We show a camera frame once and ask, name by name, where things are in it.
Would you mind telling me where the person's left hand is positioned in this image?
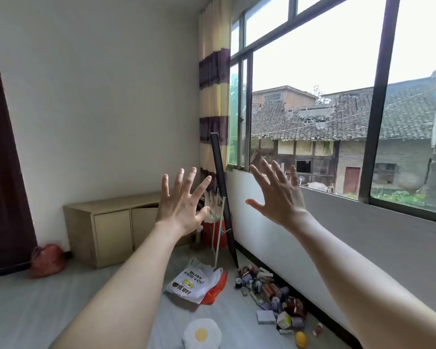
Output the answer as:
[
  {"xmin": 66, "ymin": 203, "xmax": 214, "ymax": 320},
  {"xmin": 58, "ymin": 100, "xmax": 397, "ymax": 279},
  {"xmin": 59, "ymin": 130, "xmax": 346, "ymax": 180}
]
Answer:
[{"xmin": 155, "ymin": 167, "xmax": 213, "ymax": 238}]

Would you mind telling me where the person's right hand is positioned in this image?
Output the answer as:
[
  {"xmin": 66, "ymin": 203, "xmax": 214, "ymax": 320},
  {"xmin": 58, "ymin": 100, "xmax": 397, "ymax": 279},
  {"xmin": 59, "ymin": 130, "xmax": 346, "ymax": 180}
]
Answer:
[{"xmin": 245, "ymin": 158, "xmax": 310, "ymax": 230}]

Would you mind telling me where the beige wooden cabinet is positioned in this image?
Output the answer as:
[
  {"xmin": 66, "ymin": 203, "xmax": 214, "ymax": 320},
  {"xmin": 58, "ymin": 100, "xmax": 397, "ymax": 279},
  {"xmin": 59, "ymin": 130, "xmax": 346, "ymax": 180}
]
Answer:
[{"xmin": 62, "ymin": 191, "xmax": 204, "ymax": 270}]

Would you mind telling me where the white printed plastic bag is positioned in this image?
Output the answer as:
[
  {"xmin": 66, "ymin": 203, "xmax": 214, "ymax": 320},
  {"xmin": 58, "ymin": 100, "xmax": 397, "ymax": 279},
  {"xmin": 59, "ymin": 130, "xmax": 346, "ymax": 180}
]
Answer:
[{"xmin": 166, "ymin": 257, "xmax": 224, "ymax": 304}]

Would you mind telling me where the white box yellow edge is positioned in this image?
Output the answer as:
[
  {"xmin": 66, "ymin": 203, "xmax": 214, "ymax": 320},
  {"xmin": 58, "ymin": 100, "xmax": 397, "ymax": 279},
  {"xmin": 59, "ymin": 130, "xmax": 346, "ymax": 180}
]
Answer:
[{"xmin": 276, "ymin": 311, "xmax": 294, "ymax": 331}]

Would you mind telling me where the person's left forearm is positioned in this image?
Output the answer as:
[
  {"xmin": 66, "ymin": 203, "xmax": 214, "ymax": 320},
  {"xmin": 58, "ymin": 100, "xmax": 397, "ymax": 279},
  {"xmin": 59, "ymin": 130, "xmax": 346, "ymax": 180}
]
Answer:
[{"xmin": 49, "ymin": 221, "xmax": 185, "ymax": 349}]

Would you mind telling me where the person's right forearm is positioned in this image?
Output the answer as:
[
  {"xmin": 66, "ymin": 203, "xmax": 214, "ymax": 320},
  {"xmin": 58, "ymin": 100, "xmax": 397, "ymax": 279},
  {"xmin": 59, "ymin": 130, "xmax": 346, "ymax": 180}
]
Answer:
[{"xmin": 285, "ymin": 212, "xmax": 436, "ymax": 349}]

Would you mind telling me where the red cardboard box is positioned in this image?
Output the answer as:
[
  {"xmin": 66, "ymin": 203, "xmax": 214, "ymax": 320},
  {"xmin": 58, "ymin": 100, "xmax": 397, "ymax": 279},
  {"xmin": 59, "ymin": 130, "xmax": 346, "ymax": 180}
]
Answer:
[{"xmin": 202, "ymin": 218, "xmax": 229, "ymax": 250}]

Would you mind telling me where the black leaning board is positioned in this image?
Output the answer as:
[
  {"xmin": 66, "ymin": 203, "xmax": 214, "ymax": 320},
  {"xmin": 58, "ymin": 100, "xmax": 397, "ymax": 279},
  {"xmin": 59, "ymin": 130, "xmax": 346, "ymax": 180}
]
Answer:
[{"xmin": 209, "ymin": 132, "xmax": 239, "ymax": 270}]

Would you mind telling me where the white metal folding stand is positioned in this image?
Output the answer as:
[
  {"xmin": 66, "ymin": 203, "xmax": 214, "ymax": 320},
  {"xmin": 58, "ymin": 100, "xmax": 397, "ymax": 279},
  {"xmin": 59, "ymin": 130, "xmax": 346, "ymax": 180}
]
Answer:
[{"xmin": 210, "ymin": 194, "xmax": 228, "ymax": 268}]

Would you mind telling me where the tiled roof house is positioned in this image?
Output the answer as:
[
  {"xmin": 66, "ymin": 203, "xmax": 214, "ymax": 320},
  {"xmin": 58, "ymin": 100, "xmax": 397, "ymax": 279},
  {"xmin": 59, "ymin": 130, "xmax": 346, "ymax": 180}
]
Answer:
[{"xmin": 250, "ymin": 61, "xmax": 436, "ymax": 217}]

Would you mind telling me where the fried egg plush cushion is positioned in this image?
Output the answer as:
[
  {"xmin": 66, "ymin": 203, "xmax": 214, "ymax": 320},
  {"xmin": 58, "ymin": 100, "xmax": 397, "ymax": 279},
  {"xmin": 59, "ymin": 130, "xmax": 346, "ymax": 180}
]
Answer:
[{"xmin": 181, "ymin": 318, "xmax": 223, "ymax": 349}]

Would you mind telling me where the black framed window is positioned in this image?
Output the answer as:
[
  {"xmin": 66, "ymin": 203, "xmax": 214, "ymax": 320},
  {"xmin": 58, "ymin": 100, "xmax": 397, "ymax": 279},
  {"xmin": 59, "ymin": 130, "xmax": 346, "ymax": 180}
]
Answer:
[{"xmin": 227, "ymin": 0, "xmax": 436, "ymax": 226}]

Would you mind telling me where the dark brown wooden door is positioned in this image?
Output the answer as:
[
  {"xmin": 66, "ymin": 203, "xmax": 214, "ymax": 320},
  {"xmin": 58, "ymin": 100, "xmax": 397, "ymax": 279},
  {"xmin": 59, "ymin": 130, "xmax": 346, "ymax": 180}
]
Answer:
[{"xmin": 0, "ymin": 63, "xmax": 38, "ymax": 280}]

